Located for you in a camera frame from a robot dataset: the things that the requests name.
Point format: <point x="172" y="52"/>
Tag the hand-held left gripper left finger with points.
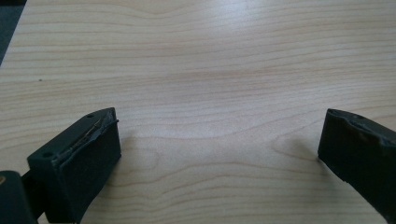
<point x="77" y="161"/>

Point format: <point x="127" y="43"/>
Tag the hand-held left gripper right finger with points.
<point x="361" y="152"/>

